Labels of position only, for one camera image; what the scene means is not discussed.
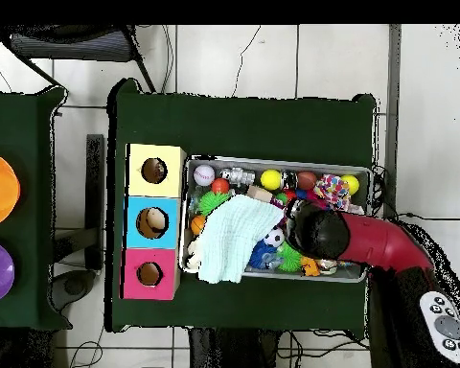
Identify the mint green knitted cloth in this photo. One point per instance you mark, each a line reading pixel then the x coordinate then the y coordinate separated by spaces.
pixel 234 237

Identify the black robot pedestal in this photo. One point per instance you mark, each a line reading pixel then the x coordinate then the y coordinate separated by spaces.
pixel 230 352

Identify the wooden box with three holes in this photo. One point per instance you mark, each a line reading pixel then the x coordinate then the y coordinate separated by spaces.
pixel 172 184

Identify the plain wooden cube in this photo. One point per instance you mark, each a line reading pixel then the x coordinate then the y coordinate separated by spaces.
pixel 258 193

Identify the grey round stand base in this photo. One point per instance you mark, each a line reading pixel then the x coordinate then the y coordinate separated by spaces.
pixel 74 285

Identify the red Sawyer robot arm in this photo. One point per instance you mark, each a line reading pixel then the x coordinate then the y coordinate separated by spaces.
pixel 379 241

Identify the green spiky rubber ball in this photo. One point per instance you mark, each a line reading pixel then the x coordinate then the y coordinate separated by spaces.
pixel 211 201

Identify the silver mesh bin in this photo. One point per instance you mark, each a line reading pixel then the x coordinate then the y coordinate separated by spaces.
pixel 253 161

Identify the plain yellow ball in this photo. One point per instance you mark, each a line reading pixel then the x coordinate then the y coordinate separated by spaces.
pixel 271 179

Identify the orange plastic bowl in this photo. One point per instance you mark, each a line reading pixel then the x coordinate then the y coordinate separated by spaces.
pixel 0 188

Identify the black standing panel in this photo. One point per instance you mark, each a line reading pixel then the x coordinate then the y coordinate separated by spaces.
pixel 95 172

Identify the small white baseball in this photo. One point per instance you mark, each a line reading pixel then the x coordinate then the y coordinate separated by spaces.
pixel 204 175

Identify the dark green side table cloth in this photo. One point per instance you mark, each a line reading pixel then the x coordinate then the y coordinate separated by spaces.
pixel 30 126

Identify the small orange basketball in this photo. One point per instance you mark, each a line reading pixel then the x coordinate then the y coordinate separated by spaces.
pixel 197 225

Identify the black metal chair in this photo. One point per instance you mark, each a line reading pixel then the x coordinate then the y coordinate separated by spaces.
pixel 73 46

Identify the small brown football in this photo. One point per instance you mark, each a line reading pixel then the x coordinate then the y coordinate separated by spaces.
pixel 306 180

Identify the plain orange ball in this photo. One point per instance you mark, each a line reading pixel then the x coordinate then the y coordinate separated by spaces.
pixel 220 186

